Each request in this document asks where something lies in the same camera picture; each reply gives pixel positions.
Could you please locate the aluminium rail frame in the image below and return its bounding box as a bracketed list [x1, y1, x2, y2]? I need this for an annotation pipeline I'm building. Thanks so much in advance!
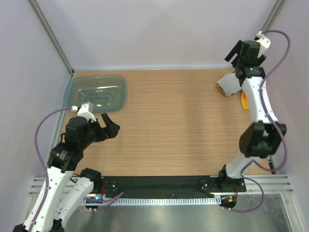
[28, 0, 309, 232]

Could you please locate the grey panda towel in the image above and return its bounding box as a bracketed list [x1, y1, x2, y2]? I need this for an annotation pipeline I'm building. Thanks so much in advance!
[215, 72, 242, 97]

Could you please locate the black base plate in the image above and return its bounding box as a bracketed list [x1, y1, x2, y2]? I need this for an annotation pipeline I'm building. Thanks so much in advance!
[100, 175, 247, 195]

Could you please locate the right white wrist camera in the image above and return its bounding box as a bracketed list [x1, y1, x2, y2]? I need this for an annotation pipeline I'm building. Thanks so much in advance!
[254, 31, 271, 58]

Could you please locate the teal plastic container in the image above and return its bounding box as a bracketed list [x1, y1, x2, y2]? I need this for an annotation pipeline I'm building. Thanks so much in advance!
[64, 74, 127, 113]

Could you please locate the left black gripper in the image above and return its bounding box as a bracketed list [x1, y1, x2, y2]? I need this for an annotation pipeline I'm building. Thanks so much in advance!
[80, 113, 120, 148]

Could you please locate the white slotted cable duct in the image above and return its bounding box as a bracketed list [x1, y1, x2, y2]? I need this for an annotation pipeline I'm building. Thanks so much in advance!
[83, 197, 222, 206]

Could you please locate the grey orange towel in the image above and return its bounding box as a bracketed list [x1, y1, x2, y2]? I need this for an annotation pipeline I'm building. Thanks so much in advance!
[215, 69, 250, 111]

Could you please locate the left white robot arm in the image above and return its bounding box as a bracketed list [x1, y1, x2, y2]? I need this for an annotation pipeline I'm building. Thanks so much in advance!
[14, 113, 120, 232]

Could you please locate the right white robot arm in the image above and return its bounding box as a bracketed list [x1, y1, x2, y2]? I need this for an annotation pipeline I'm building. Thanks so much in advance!
[217, 39, 287, 192]

